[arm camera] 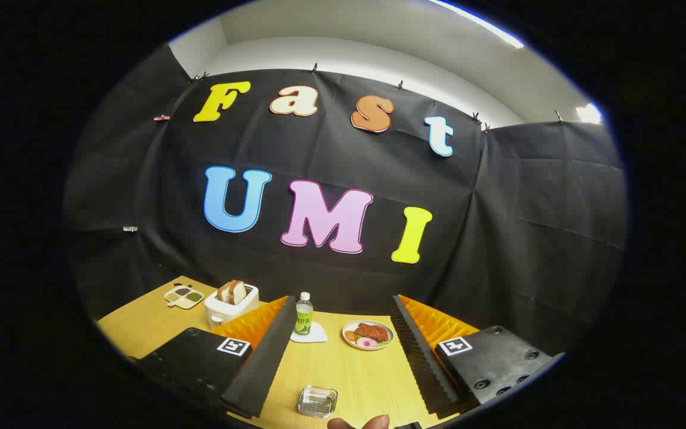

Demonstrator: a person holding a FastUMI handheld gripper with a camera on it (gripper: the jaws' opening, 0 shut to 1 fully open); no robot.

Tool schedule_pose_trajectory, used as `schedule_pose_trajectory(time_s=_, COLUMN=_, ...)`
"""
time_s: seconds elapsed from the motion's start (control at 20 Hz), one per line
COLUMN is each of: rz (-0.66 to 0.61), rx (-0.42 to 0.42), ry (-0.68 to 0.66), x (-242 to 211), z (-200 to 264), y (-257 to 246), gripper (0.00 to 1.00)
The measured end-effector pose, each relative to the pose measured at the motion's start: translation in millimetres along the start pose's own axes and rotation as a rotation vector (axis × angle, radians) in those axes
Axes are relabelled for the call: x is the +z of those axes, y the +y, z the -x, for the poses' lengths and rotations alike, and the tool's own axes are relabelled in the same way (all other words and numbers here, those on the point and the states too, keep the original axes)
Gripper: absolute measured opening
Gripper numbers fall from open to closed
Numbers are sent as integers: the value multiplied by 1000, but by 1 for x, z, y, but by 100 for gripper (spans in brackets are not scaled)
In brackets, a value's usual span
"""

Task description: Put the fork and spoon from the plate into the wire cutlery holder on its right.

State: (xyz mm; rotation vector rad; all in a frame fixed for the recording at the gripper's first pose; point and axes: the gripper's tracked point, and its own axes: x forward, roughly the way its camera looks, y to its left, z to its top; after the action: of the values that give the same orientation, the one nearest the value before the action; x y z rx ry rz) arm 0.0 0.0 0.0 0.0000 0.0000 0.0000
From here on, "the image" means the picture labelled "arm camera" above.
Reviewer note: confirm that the divided white condiment dish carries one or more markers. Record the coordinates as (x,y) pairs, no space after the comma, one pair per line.
(183,297)

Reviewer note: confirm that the toast bread slice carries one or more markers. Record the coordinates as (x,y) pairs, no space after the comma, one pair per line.
(238,291)
(224,292)

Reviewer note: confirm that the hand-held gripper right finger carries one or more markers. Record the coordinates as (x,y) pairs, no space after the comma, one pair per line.
(420,357)

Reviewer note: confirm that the pink ham slice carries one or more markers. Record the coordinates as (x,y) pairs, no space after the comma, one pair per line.
(364,342)

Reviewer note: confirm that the cream white toaster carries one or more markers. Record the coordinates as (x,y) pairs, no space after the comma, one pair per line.
(230,311)

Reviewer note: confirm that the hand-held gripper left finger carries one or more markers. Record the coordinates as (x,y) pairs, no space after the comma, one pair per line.
(265,357)

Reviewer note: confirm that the white square coaster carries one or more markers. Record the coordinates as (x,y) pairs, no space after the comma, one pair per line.
(318,335)

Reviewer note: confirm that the brown meat piece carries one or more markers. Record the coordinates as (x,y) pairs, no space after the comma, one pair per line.
(373,331)

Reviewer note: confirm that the green label drink bottle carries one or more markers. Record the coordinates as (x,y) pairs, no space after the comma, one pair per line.
(303,316)

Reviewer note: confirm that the round plate with food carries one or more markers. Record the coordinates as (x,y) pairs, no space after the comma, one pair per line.
(379,344)

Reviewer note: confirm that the small red clip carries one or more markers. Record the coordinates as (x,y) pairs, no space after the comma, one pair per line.
(162,118)

